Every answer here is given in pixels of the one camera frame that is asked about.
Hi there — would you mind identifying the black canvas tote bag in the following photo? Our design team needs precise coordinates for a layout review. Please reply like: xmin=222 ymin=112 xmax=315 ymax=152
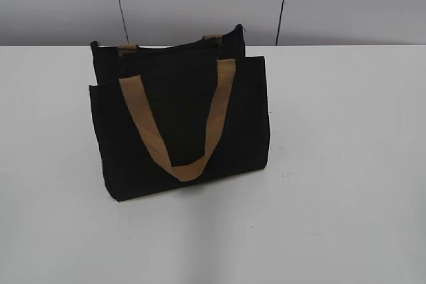
xmin=89 ymin=25 xmax=270 ymax=202

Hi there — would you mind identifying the tan bag handle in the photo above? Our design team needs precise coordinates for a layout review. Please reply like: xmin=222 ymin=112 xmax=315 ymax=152
xmin=119 ymin=59 xmax=236 ymax=182
xmin=116 ymin=35 xmax=222 ymax=57

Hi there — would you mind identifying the tan front bag handle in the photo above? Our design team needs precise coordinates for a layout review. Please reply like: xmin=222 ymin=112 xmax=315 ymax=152
xmin=119 ymin=59 xmax=236 ymax=182

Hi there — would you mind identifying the tan rear bag handle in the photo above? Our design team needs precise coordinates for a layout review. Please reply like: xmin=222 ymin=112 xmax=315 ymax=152
xmin=116 ymin=35 xmax=222 ymax=57

